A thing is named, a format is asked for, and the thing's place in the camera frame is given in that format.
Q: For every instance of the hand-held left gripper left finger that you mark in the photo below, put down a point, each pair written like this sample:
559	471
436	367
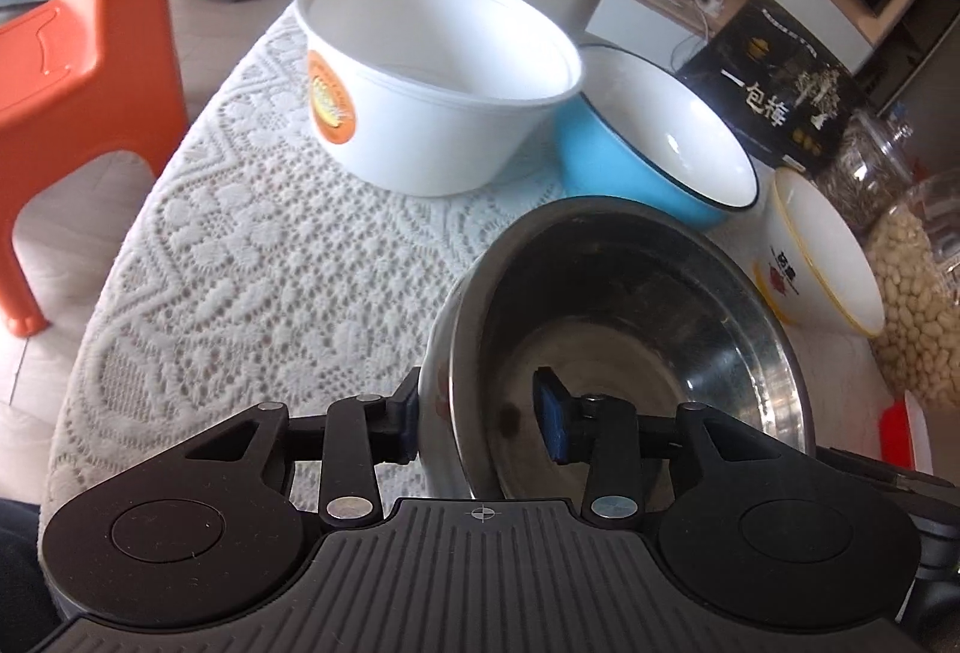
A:
409	424

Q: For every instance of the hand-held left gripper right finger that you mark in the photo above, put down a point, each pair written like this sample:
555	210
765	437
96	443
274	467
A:
551	420

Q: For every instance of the stainless steel bowl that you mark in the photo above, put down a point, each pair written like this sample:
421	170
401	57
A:
637	293

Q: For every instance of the blue enamel bowl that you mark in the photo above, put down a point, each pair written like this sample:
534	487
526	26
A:
600	158

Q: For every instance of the white bowl yellow rim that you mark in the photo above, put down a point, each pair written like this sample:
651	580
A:
810	225

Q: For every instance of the white lace tablecloth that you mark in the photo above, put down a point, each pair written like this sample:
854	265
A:
262	248

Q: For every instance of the glass jar of peanuts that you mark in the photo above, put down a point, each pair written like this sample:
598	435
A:
915	293

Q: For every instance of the black snack bag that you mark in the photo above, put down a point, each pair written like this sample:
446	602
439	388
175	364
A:
757	90

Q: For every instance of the orange plastic chair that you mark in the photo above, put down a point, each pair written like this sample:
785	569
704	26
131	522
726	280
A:
90	23

